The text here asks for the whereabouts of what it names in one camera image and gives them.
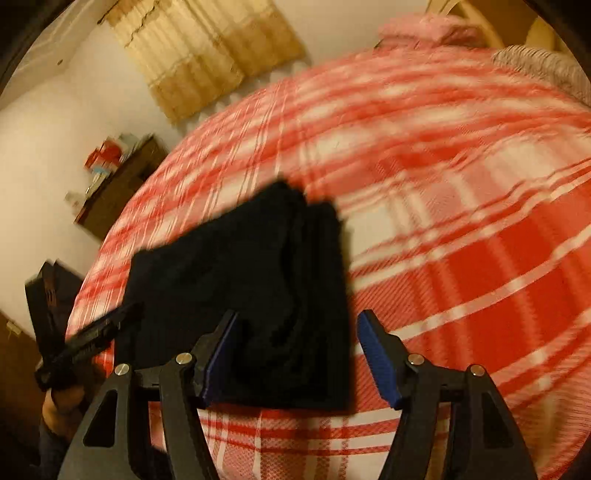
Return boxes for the person's left hand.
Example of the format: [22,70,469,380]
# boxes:
[42,384,88,437]

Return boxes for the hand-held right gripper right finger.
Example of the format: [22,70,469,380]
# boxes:
[358,309,539,480]

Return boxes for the black pants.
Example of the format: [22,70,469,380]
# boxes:
[115,180,356,411]

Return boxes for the grey knitted pillow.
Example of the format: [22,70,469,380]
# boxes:
[491,44,591,108]

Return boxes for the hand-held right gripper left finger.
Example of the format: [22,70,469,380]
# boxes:
[58,309,241,480]

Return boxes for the pink pillow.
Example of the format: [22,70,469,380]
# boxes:
[378,14,490,52]

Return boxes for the beige headboard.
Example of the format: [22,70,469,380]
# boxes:
[425,0,571,52]

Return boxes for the dark wooden cabinet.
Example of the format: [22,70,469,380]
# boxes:
[74,136,170,241]

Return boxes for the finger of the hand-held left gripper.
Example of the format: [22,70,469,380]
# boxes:
[65,302,145,366]

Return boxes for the brown wooden door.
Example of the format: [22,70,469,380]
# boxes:
[0,309,47,421]

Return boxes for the red plaid bed sheet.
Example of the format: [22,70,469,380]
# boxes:
[65,46,591,480]

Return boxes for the red boxes on cabinet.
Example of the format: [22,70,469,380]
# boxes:
[85,138,126,172]

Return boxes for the beige curtain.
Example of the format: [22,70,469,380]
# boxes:
[99,0,308,126]

